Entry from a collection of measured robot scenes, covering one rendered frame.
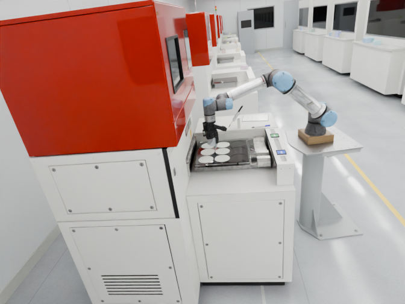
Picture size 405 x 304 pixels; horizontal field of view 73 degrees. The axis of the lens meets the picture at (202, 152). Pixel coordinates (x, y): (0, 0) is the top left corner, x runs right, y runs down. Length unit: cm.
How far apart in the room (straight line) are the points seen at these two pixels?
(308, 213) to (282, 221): 80
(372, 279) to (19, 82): 239
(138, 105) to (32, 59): 46
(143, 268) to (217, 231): 49
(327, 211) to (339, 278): 61
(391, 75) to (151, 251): 547
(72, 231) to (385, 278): 205
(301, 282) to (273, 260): 35
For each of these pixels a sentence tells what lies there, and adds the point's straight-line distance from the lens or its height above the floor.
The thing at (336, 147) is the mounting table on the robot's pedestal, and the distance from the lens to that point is 214.
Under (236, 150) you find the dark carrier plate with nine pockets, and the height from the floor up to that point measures 90.
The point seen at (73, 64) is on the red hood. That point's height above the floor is 162.
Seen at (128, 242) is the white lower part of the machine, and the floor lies 66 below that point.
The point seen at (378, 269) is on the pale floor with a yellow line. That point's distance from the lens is 246.
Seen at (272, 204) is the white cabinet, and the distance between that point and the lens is 166.
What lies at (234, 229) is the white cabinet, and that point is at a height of 55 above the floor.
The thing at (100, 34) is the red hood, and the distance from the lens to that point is 122.
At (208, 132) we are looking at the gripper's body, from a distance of 182.
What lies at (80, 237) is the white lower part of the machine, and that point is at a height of 70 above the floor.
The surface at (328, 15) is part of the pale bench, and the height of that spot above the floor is 143.
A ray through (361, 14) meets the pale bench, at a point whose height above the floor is 143.
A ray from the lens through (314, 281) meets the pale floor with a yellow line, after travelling 226.
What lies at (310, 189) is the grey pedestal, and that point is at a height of 42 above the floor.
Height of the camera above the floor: 173
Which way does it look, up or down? 26 degrees down
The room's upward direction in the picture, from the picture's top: 7 degrees counter-clockwise
